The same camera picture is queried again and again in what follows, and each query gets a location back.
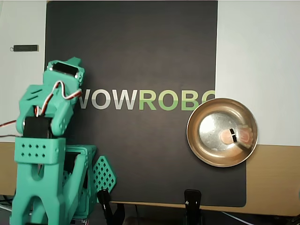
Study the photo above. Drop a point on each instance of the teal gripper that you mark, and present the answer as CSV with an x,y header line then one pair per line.
x,y
63,68

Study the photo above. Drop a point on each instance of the wooden ball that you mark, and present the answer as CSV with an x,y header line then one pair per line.
x,y
226,137

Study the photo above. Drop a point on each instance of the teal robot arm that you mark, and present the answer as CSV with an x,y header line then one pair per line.
x,y
37,152

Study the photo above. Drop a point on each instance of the metal bowl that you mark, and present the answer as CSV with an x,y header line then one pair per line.
x,y
222,112

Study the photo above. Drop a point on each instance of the black USB stick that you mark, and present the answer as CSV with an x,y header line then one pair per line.
x,y
24,48

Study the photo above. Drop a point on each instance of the black WOWROBO mat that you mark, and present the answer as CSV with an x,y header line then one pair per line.
x,y
140,47

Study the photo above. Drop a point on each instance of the black table clamp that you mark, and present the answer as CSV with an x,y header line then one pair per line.
x,y
104,199

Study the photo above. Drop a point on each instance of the black camera stand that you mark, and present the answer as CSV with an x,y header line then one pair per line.
x,y
192,199

